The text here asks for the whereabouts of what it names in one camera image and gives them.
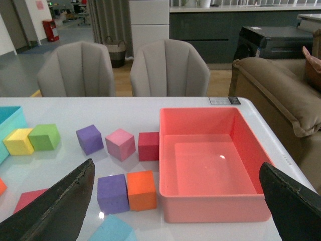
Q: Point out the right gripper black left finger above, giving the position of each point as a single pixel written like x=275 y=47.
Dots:
x=58 y=213

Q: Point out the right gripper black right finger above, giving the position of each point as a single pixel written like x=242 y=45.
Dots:
x=295 y=208

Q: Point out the light blue foam block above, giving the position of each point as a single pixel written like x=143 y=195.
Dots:
x=112 y=229

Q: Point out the red foam block near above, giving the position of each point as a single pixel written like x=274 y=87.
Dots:
x=28 y=197

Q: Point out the purple foam block near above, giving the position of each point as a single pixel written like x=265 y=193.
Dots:
x=112 y=194

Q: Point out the purple foam block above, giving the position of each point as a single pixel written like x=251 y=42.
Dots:
x=112 y=194
x=90 y=139

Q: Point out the orange foam block left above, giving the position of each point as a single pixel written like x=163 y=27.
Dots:
x=3 y=187

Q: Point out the orange foam block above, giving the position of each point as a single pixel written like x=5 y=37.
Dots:
x=3 y=187
x=141 y=191

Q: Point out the green foam block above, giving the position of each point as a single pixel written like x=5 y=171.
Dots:
x=44 y=137

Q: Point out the purple foam block far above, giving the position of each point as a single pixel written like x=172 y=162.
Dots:
x=90 y=139

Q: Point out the yellow foam block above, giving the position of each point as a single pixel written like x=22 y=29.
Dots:
x=18 y=143

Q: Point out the orange foam block right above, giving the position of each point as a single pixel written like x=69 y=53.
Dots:
x=141 y=191

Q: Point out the pink foam block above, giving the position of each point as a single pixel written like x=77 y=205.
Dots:
x=120 y=144

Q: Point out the pink plastic bin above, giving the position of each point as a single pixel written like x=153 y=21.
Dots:
x=209 y=162

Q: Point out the teal plastic bin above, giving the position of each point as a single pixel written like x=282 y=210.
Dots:
x=12 y=117

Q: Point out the dark red foam block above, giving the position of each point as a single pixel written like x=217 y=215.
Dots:
x=148 y=146

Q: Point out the brown sofa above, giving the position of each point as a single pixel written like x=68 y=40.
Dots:
x=279 y=90

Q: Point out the table label sticker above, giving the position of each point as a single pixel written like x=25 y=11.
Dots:
x=224 y=101

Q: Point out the grey chair left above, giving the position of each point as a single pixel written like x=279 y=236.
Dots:
x=80 y=69

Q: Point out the grey chair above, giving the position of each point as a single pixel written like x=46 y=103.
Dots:
x=169 y=68
x=80 y=69

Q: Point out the pink cushion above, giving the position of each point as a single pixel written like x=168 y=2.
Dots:
x=312 y=69

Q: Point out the black appliance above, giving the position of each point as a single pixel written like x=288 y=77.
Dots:
x=272 y=42

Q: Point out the woven basket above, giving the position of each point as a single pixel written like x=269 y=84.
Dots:
x=117 y=51

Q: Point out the grey chair right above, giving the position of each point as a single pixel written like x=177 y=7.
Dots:
x=169 y=68

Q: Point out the red bin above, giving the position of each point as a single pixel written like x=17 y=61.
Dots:
x=50 y=30

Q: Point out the dark counter cabinet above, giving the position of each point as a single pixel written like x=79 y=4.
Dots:
x=214 y=31

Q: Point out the grey curtain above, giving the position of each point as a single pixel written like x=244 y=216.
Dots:
x=111 y=18

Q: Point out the white cabinet column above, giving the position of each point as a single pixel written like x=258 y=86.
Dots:
x=150 y=21

